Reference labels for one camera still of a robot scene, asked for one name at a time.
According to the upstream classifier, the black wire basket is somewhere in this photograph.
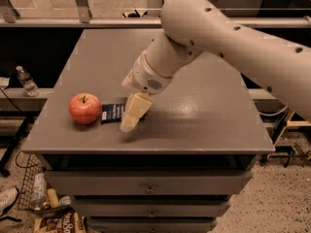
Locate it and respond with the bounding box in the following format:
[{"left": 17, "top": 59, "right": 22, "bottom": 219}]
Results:
[{"left": 17, "top": 154, "right": 71, "bottom": 216}]

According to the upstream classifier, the clear water bottle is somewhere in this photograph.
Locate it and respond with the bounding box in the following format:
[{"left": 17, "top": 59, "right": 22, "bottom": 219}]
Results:
[{"left": 16, "top": 66, "right": 40, "bottom": 97}]

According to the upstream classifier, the brown snack bag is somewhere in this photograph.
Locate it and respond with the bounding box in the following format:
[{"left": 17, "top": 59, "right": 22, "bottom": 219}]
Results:
[{"left": 33, "top": 212, "right": 86, "bottom": 233}]

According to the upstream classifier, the metal railing frame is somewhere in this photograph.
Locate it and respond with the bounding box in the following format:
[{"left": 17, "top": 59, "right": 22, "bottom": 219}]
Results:
[{"left": 1, "top": 0, "right": 310, "bottom": 28}]

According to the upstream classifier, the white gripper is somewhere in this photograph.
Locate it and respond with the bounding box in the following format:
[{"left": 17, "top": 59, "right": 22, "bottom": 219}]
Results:
[{"left": 121, "top": 50, "right": 173, "bottom": 132}]

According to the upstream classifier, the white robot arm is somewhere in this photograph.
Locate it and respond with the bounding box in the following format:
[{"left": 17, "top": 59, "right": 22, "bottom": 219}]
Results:
[{"left": 121, "top": 0, "right": 311, "bottom": 132}]

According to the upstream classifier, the white shoe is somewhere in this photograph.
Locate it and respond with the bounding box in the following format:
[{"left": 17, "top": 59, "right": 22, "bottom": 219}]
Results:
[{"left": 0, "top": 187, "right": 19, "bottom": 215}]

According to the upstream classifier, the red apple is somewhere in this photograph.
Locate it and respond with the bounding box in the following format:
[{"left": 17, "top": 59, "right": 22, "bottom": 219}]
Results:
[{"left": 68, "top": 93, "right": 101, "bottom": 124}]

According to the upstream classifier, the plastic bottle in basket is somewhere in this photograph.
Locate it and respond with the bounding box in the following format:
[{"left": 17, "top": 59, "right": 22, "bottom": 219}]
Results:
[{"left": 31, "top": 173, "right": 47, "bottom": 211}]

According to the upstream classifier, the grey drawer cabinet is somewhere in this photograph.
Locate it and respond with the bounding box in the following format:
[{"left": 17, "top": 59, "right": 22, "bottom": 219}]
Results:
[{"left": 23, "top": 29, "right": 273, "bottom": 233}]

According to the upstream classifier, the blue rxbar wrapper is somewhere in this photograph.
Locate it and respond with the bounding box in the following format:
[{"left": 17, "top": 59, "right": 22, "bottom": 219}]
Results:
[{"left": 101, "top": 103, "right": 125, "bottom": 124}]

